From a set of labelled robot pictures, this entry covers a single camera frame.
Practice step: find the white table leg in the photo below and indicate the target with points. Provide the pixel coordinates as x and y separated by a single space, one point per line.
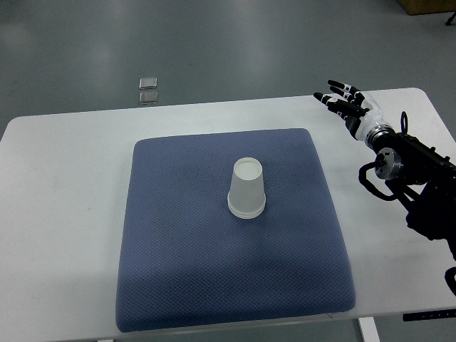
368 329

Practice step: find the black table control panel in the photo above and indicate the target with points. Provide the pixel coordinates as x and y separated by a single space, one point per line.
429 315

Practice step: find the metal floor plate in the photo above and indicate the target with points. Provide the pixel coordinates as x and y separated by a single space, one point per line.
147 83
148 97

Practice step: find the lower metal floor plate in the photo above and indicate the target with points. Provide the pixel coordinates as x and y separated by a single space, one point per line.
148 97

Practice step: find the white paper cup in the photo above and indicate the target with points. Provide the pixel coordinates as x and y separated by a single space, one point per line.
246 215
246 192

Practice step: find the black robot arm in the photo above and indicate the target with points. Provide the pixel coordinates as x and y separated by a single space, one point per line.
423 181

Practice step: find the black tripod leg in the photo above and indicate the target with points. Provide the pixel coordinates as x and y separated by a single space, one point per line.
450 19

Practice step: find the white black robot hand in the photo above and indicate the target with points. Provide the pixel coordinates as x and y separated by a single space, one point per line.
361 114

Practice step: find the brown cardboard box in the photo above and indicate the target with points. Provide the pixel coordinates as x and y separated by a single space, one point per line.
421 7

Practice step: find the upper metal floor plate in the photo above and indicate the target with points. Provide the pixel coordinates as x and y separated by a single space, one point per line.
147 83

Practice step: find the blue textured cushion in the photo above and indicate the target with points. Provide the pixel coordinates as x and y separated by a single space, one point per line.
186 260

